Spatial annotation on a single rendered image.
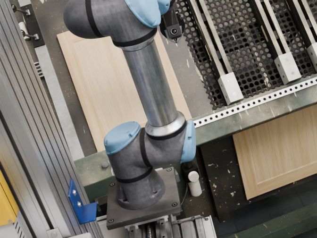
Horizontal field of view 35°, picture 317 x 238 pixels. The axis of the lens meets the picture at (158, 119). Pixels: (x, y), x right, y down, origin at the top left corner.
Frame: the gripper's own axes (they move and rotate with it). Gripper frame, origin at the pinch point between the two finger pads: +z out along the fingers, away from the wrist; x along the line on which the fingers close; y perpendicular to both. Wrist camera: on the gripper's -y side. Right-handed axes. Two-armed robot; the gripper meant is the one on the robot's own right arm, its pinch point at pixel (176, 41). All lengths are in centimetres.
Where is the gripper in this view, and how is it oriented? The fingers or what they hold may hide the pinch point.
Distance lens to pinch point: 187.6
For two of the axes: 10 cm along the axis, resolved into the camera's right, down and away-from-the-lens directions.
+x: -9.6, 2.6, 0.6
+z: 2.0, 5.6, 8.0
